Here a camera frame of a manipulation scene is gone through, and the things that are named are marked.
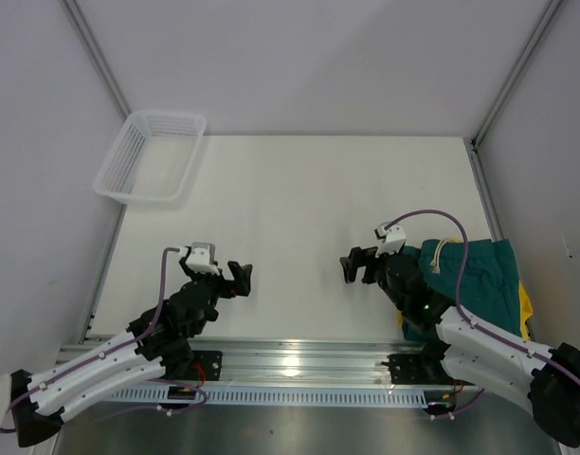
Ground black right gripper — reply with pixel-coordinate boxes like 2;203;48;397
339;245;407;311

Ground green shorts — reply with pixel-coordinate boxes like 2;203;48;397
403;237;521;337

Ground white plastic basket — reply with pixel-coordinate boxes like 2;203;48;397
93;109;207;208

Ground yellow shorts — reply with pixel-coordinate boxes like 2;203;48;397
397;282;534;341

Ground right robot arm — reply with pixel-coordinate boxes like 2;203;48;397
340;247;580;447

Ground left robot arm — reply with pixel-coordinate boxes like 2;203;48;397
9;261;253;448

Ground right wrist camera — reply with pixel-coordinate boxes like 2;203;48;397
374;224;407;258

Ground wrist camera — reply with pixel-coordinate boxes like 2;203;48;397
374;224;407;258
179;242;221;276

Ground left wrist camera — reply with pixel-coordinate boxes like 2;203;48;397
179;242;221;276

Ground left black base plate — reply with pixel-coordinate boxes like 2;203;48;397
187;351;223;382

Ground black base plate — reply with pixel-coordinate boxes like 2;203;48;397
381;354;454;385
187;351;223;382

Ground aluminium rail frame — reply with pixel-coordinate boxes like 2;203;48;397
50;338;569;391

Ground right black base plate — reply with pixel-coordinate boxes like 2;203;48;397
381;354;454;385

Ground white slotted cable duct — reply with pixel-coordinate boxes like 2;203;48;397
104;384;427;409

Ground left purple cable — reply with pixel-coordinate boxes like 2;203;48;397
0;246;210;433

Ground right corner aluminium post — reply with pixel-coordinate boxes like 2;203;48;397
470;0;569;151

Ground corner aluminium post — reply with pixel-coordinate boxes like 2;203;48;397
470;0;569;151
59;0;131;119

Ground left corner aluminium post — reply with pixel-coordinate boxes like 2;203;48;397
59;0;131;119

